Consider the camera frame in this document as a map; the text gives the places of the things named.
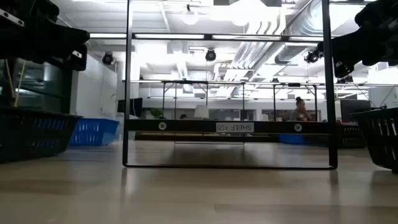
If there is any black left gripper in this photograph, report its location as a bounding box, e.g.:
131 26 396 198
0 0 91 72

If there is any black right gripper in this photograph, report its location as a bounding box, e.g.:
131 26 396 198
329 0 398 79

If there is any black slotted plastic basket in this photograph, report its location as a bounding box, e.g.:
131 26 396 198
0 105 83 164
350 106 398 174

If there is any white shelf label sticker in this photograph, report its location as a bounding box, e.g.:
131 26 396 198
215 122 255 133

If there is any black metal wood shelf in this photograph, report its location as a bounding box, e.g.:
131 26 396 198
122 0 339 170

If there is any dark glass partition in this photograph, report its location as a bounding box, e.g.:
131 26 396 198
0 58 74 114

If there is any black computer monitor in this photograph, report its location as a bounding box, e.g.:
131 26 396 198
117 97 144 118
340 99 371 123

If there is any white cabinet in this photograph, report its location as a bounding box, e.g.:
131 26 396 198
368 86 398 109

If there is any ceiling light strip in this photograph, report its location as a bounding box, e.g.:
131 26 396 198
89 32 335 42

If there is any green potted plant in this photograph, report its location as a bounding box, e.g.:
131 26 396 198
150 108 165 120

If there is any white lamp shade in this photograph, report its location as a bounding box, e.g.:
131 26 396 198
193 105 210 119

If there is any silver ventilation duct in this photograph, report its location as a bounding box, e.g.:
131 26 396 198
273 0 326 65

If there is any orange extension cable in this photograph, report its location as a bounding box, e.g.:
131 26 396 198
4 58 26 108

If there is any black metal workstation frame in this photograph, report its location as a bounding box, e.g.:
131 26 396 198
272 82 318 122
160 80 246 121

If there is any black table frame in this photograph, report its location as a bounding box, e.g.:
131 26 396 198
134 133 367 149

